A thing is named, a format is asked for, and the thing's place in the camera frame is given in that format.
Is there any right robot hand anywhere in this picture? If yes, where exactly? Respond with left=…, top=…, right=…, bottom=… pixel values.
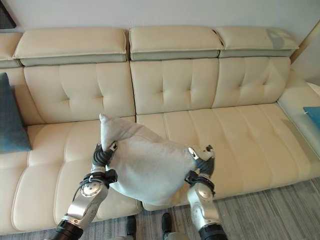
left=187, top=143, right=217, bottom=177

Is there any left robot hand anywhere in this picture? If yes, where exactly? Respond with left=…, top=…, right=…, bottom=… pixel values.
left=91, top=140, right=119, bottom=171

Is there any white cushion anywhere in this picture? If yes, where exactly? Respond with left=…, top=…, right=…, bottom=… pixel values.
left=99, top=113, right=216, bottom=206

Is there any cream leather sofa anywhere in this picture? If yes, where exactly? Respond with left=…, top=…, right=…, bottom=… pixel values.
left=0, top=26, right=320, bottom=228

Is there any right dark robot foot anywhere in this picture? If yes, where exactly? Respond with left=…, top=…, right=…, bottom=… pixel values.
left=161, top=212, right=173, bottom=236

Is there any dark robot foot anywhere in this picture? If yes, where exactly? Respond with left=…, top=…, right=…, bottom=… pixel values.
left=126, top=214, right=137, bottom=237
left=161, top=212, right=173, bottom=236

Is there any left dark robot foot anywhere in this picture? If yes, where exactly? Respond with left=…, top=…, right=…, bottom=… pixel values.
left=126, top=214, right=137, bottom=237

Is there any dark teal cushion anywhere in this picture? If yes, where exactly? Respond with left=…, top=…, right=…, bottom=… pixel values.
left=0, top=72, right=33, bottom=154

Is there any bright blue cushion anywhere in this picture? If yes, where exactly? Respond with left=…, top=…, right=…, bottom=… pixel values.
left=302, top=106, right=320, bottom=130

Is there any dark framed wall panel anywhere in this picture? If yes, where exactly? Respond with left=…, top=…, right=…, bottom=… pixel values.
left=0, top=0, right=17, bottom=30

